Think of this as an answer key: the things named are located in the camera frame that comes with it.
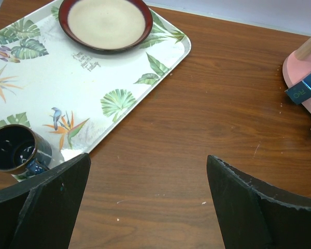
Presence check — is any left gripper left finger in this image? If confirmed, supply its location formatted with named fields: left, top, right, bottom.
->
left=0, top=153, right=91, bottom=248

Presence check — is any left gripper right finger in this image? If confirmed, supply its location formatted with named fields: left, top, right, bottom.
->
left=206, top=155, right=311, bottom=248

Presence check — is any silver R&O box diagonal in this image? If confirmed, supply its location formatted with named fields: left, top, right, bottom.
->
left=285, top=73, right=311, bottom=105

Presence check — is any pink three-tier shelf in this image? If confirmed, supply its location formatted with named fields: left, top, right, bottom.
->
left=282, top=37, right=311, bottom=114

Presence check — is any dark small cup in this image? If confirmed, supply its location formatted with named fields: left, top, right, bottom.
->
left=0, top=124, right=52, bottom=176

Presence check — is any floral leaf pattern tray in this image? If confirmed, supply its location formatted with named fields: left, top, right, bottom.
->
left=0, top=1, right=192, bottom=168

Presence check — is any red rimmed beige plate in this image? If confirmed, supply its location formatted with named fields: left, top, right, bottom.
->
left=58, top=1, right=153, bottom=53

